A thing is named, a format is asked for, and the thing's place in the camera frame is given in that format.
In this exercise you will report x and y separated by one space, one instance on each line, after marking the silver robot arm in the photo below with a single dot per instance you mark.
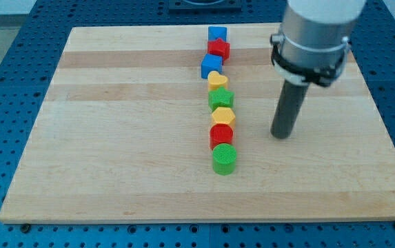
312 42

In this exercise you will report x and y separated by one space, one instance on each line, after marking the blue cube block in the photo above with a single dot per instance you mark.
211 63

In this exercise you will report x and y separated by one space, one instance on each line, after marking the red cylinder block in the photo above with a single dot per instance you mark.
220 133

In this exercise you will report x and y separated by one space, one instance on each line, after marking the yellow hexagon block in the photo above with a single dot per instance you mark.
224 115

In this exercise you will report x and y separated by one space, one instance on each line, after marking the green star block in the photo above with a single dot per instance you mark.
220 98

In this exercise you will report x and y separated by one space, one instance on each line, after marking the green cylinder block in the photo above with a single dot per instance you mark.
224 158

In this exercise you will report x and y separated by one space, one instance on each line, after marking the yellow heart block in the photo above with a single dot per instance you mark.
215 80

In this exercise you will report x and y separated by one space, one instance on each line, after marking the wooden board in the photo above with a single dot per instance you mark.
122 136

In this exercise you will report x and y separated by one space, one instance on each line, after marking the red star block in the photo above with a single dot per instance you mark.
219 47

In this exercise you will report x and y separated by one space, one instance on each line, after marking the blue pentagon block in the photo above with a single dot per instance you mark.
216 32

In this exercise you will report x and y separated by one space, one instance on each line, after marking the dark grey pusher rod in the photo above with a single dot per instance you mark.
289 105

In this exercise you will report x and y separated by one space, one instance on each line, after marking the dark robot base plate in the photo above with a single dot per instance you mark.
204 6

